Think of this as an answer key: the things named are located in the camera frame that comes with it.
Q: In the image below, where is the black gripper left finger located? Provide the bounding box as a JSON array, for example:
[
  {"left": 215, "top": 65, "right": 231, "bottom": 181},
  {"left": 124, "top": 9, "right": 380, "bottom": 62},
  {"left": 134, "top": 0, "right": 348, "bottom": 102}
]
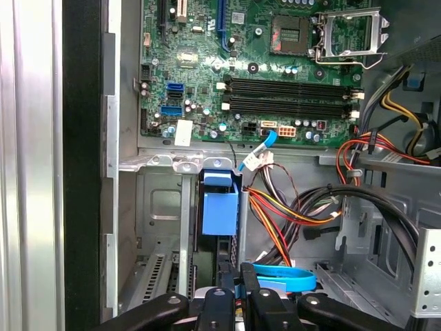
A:
[{"left": 90, "top": 261, "right": 238, "bottom": 331}]

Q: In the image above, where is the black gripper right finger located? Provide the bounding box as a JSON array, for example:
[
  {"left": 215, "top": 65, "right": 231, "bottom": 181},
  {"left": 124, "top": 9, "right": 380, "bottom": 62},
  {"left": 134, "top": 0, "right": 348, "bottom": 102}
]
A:
[{"left": 240, "top": 261, "right": 407, "bottom": 331}]

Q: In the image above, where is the hard disk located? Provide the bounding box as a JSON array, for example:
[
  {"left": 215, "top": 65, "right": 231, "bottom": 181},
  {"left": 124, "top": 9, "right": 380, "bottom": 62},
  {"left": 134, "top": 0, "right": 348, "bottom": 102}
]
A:
[{"left": 192, "top": 168, "right": 242, "bottom": 290}]

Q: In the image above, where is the orange red power wire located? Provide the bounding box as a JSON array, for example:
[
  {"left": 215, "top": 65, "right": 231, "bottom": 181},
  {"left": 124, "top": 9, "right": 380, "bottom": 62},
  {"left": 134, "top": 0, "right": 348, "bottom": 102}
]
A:
[{"left": 243, "top": 185, "right": 345, "bottom": 270}]

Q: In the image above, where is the blue data wire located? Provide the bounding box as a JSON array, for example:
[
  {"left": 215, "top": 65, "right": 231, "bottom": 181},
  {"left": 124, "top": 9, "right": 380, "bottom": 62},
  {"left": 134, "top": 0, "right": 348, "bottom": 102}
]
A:
[{"left": 237, "top": 129, "right": 317, "bottom": 294}]

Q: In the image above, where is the grey metal disk bay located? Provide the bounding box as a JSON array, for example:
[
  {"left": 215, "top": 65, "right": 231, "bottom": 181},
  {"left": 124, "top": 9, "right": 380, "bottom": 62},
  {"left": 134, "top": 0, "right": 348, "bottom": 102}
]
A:
[{"left": 119, "top": 153, "right": 249, "bottom": 311}]

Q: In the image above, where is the grey metal drive cage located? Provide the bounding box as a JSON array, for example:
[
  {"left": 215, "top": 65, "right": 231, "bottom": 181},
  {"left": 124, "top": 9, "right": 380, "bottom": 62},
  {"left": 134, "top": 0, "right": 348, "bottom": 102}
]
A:
[{"left": 315, "top": 192, "right": 441, "bottom": 331}]

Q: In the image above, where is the black RAM slot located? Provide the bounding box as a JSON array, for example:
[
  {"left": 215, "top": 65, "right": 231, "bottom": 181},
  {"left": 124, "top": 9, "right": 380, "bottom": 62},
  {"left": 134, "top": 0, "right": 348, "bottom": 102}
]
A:
[
  {"left": 227, "top": 96, "right": 356, "bottom": 111},
  {"left": 216, "top": 81, "right": 365, "bottom": 101},
  {"left": 223, "top": 74, "right": 356, "bottom": 90},
  {"left": 221, "top": 101, "right": 362, "bottom": 121}
]

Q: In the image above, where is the black open PC case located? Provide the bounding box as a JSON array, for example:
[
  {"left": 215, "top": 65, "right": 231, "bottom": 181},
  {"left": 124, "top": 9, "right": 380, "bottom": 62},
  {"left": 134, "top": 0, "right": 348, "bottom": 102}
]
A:
[{"left": 61, "top": 0, "right": 441, "bottom": 331}]

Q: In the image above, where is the green motherboard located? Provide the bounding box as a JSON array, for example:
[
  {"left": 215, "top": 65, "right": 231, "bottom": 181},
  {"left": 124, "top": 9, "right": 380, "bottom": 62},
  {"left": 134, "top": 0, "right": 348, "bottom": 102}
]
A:
[{"left": 137, "top": 0, "right": 366, "bottom": 149}]

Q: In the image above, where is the locking lever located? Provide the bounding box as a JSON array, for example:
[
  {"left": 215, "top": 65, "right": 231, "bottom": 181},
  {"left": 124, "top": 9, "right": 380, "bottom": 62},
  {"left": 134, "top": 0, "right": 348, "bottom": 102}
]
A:
[{"left": 314, "top": 51, "right": 389, "bottom": 69}]

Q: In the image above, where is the CPU socket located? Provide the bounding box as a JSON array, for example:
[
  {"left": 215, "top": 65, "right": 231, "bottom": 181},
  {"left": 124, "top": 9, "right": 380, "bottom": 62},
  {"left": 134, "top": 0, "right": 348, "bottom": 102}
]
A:
[{"left": 269, "top": 13, "right": 311, "bottom": 56}]

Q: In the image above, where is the blue expansion slot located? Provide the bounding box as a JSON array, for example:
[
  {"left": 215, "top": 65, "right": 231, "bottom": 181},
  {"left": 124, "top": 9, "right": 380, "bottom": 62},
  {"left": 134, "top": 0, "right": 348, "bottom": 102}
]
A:
[{"left": 216, "top": 0, "right": 233, "bottom": 53}]

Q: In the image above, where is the black expansion slot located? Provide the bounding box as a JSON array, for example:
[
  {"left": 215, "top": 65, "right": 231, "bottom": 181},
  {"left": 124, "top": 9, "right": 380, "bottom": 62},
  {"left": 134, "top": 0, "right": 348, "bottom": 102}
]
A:
[{"left": 158, "top": 0, "right": 170, "bottom": 48}]

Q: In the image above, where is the metal socket cover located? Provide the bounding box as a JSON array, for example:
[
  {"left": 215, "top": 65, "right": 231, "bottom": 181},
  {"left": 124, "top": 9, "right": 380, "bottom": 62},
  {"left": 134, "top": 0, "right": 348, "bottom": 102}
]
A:
[{"left": 314, "top": 6, "right": 391, "bottom": 59}]

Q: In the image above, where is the white expansion slot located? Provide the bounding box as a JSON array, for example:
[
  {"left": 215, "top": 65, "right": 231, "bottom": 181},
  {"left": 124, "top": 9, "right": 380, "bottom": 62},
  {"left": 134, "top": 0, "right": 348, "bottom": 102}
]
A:
[{"left": 176, "top": 0, "right": 189, "bottom": 24}]

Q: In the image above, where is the multicolour power wire bundle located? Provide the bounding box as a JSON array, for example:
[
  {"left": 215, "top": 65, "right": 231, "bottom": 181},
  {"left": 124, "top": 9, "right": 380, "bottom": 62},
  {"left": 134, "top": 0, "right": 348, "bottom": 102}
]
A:
[{"left": 336, "top": 65, "right": 441, "bottom": 187}]

